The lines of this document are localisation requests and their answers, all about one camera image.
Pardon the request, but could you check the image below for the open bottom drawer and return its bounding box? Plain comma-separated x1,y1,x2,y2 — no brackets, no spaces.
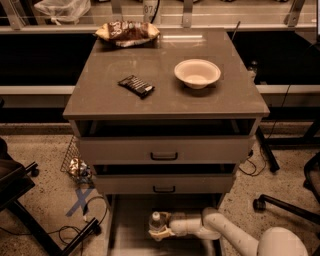
107,194,222,256

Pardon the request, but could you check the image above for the clear plastic bag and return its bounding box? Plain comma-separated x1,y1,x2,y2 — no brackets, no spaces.
34,0,91,25

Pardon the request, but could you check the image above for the drawer with handle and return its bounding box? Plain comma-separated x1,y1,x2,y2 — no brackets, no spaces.
76,136,254,165
93,174,235,194

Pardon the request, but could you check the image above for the black floor cable right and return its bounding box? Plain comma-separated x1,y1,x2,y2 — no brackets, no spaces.
238,149,268,178

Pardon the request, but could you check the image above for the black office chair right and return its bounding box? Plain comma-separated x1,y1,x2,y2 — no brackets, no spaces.
253,151,320,226

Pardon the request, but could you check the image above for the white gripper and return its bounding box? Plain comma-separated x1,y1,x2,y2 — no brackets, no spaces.
149,212,188,242

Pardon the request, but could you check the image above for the grey drawer cabinet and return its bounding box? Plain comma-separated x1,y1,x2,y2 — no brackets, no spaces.
62,27,270,201

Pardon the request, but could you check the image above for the brown chip bag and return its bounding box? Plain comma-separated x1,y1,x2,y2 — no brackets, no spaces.
95,21,160,47

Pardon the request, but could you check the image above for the top drawer with handle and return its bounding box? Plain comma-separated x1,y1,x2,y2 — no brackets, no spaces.
76,136,254,165

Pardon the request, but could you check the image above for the black office chair left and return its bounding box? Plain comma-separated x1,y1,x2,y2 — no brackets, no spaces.
0,139,101,256

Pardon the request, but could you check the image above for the clear plastic water bottle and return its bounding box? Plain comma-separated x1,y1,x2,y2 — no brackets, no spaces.
149,211,166,233

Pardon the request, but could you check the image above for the dark chocolate bar wrapper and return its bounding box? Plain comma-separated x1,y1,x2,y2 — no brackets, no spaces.
118,75,155,99

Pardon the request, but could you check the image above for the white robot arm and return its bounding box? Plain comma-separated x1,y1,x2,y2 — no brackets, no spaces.
149,207,309,256

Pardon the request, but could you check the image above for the white paper bowl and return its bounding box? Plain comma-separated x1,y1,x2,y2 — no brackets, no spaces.
174,59,221,89

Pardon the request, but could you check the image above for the middle drawer with handle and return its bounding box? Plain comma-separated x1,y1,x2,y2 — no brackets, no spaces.
93,174,235,194

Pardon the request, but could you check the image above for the black floor cable left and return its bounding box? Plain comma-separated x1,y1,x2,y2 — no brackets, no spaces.
0,195,110,256

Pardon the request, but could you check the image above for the black office chair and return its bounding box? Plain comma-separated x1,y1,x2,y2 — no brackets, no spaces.
0,139,101,256
253,151,320,226

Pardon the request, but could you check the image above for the wire mesh waste basket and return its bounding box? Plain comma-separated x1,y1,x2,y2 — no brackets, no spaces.
60,136,92,185

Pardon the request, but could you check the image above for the black floor cable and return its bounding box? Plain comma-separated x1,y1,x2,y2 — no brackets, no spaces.
238,149,268,178
0,195,110,256

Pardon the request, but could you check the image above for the black table leg right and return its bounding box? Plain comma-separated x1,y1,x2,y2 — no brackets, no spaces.
256,127,280,173

